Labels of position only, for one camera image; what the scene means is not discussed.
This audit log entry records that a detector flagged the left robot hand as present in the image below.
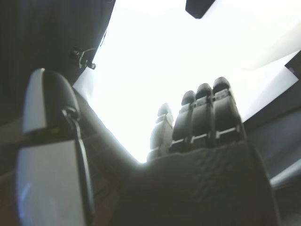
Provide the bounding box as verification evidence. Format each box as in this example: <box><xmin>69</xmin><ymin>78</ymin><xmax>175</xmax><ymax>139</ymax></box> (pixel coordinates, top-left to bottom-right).
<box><xmin>16</xmin><ymin>68</ymin><xmax>281</xmax><ymax>226</ymax></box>

